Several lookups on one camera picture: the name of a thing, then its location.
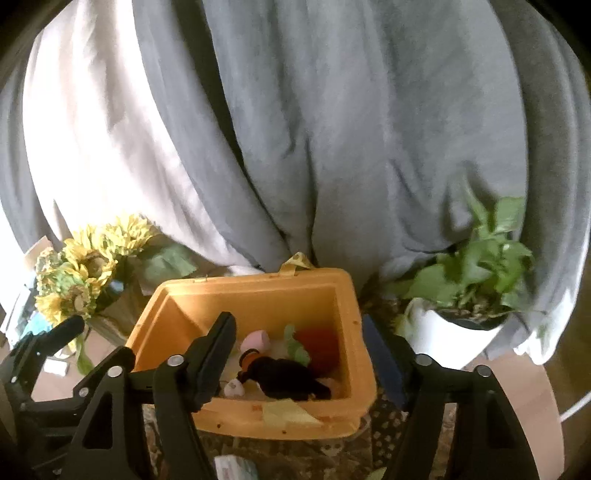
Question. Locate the white rectangular device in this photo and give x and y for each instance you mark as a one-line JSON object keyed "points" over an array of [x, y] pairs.
{"points": [[235, 468]]}

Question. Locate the grey ribbed vase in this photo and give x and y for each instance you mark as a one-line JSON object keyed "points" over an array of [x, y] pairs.
{"points": [[124, 309]]}

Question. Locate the white plant pot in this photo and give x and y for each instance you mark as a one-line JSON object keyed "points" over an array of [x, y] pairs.
{"points": [[452, 337]]}

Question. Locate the patterned brown rug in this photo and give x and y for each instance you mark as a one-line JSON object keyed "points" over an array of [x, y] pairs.
{"points": [[323, 454]]}

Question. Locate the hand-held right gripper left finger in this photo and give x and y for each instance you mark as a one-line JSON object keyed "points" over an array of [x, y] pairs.
{"points": [[217, 355]]}

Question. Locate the green leafy plant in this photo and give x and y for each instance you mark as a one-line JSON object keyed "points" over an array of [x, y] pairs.
{"points": [[475, 272]]}

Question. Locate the pale pink curtain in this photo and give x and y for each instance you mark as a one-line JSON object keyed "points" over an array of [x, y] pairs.
{"points": [[101, 138]]}

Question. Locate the grey curtain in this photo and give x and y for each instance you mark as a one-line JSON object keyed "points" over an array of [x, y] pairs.
{"points": [[11, 175], [346, 138]]}

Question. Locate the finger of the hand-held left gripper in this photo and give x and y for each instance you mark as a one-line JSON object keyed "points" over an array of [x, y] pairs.
{"points": [[60, 332], [55, 404]]}

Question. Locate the blue cloth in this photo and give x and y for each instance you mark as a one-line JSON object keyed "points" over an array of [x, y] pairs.
{"points": [[37, 325]]}

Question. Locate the sunflower bouquet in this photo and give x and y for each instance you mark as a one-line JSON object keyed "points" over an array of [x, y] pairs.
{"points": [[87, 267]]}

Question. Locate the black toucan plush toy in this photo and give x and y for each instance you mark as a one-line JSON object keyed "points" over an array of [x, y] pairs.
{"points": [[286, 374]]}

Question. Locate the red plush toy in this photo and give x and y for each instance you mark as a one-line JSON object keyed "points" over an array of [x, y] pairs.
{"points": [[323, 346]]}

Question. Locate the white curved pole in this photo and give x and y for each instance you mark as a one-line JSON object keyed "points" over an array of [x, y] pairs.
{"points": [[577, 408]]}

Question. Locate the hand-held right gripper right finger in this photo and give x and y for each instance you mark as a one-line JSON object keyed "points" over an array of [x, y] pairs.
{"points": [[383, 360]]}

